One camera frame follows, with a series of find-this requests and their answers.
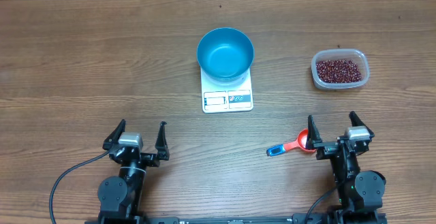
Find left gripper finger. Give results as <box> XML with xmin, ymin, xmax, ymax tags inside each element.
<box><xmin>155</xmin><ymin>121</ymin><xmax>170</xmax><ymax>161</ymax></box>
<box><xmin>102</xmin><ymin>119</ymin><xmax>126</xmax><ymax>150</ymax></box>

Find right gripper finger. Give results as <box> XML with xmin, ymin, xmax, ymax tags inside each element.
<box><xmin>349</xmin><ymin>111</ymin><xmax>375</xmax><ymax>138</ymax></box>
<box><xmin>306</xmin><ymin>115</ymin><xmax>322</xmax><ymax>150</ymax></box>

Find red scoop with blue handle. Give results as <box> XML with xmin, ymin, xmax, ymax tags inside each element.
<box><xmin>266</xmin><ymin>129</ymin><xmax>315</xmax><ymax>157</ymax></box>

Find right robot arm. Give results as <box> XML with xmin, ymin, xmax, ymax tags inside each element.
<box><xmin>304</xmin><ymin>111</ymin><xmax>387</xmax><ymax>223</ymax></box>

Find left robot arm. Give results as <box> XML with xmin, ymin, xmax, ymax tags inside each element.
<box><xmin>97</xmin><ymin>119</ymin><xmax>170</xmax><ymax>223</ymax></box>

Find white digital kitchen scale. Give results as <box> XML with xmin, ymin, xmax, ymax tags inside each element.
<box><xmin>200</xmin><ymin>69</ymin><xmax>253</xmax><ymax>114</ymax></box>

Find blue metal bowl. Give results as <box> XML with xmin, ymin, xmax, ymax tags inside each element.
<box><xmin>196</xmin><ymin>27</ymin><xmax>255</xmax><ymax>82</ymax></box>

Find red adzuki beans in container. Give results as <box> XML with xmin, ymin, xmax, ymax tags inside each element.
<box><xmin>315</xmin><ymin>59</ymin><xmax>362</xmax><ymax>83</ymax></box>

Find clear plastic container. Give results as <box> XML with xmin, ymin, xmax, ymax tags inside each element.
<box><xmin>311</xmin><ymin>48</ymin><xmax>370</xmax><ymax>90</ymax></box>

